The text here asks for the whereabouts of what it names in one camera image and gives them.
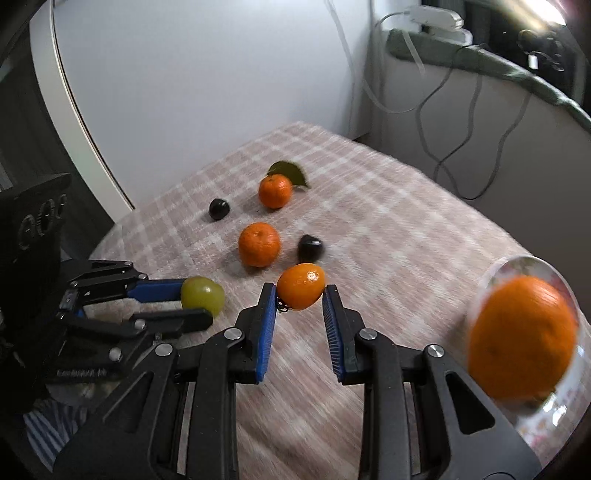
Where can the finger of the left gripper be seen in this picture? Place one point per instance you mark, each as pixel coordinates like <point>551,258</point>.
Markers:
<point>155,291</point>
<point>172,323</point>

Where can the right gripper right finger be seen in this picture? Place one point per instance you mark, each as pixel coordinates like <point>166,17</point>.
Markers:
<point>424,417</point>

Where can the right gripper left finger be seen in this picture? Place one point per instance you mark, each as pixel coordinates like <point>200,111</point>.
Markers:
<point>174,416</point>

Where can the green grape fruit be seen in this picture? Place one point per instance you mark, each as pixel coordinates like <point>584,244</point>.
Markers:
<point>202,293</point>

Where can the dark cherry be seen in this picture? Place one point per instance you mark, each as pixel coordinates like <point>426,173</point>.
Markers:
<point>218,209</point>
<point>310,249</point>

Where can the large round orange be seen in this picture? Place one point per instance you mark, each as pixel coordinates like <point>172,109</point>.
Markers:
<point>523,340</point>

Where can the small mandarin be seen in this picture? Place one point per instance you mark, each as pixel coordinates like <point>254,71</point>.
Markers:
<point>259,245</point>

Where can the small kumquat orange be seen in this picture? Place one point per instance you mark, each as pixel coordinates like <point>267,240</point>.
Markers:
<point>300,286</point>

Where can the mandarin with green leaf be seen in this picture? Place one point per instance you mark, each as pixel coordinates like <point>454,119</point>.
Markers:
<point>277,186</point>

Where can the floral white plate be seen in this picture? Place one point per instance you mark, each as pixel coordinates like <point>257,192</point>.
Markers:
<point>546,424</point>

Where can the pink plaid tablecloth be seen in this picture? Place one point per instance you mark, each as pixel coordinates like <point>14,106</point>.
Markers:
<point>400,250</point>

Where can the white power strip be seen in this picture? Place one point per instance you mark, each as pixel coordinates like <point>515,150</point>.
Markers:
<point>442,23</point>

